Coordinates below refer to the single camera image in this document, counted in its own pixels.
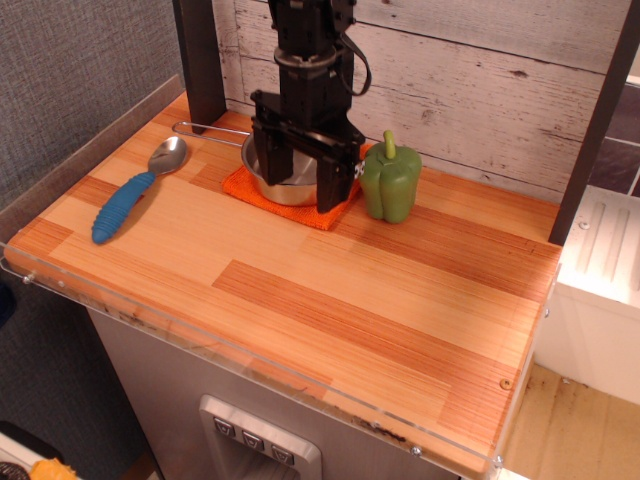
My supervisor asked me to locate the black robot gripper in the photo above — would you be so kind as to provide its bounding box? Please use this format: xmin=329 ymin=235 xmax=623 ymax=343
xmin=251 ymin=62 xmax=364 ymax=214

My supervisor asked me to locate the silver steel pot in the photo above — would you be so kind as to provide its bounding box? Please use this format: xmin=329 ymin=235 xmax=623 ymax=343
xmin=171 ymin=121 xmax=331 ymax=208

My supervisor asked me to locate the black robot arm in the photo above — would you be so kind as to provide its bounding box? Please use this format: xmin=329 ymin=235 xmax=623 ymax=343
xmin=251 ymin=1 xmax=365 ymax=213

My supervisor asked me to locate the orange cloth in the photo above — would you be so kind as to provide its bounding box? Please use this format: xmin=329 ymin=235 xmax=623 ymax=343
xmin=222 ymin=140 xmax=361 ymax=231

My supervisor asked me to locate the green toy bell pepper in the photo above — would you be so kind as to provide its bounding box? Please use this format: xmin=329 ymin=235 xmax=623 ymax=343
xmin=359 ymin=130 xmax=423 ymax=224

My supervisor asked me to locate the silver dispenser panel with buttons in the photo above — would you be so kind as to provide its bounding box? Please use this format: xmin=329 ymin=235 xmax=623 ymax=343
xmin=199 ymin=395 xmax=323 ymax=479

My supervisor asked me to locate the clear acrylic table guard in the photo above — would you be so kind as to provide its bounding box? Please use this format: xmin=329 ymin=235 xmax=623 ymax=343
xmin=7 ymin=233 xmax=560 ymax=479

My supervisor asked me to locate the white ridged sink unit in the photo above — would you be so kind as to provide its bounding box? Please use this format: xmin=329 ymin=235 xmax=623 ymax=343
xmin=534 ymin=187 xmax=639 ymax=403

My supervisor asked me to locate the yellow orange object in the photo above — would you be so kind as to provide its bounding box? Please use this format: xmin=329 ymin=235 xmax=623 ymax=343
xmin=29 ymin=458 xmax=78 ymax=480

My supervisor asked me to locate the blue handled spoon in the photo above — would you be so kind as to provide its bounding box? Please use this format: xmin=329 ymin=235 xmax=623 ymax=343
xmin=91 ymin=136 xmax=187 ymax=245

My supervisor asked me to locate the black cable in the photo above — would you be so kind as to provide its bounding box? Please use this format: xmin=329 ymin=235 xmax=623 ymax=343
xmin=332 ymin=32 xmax=373 ymax=97

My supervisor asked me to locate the dark left post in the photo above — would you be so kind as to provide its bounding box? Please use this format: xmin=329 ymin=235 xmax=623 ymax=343
xmin=172 ymin=0 xmax=227 ymax=134

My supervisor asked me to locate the dark post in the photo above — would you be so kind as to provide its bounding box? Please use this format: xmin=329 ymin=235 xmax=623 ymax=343
xmin=172 ymin=0 xmax=227 ymax=134
xmin=548 ymin=0 xmax=639 ymax=246

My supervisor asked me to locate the dark right post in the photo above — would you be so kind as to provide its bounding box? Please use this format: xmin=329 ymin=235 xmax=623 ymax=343
xmin=548 ymin=0 xmax=639 ymax=246

